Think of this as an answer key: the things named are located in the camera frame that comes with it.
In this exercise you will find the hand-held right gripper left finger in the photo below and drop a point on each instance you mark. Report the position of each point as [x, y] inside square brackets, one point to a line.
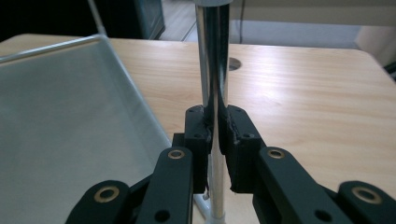
[196, 140]

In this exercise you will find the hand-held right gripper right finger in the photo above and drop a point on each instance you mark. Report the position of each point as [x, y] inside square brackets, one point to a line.
[241, 155]

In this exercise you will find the silver two-tier shelf rack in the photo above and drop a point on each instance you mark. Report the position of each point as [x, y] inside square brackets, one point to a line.
[62, 124]

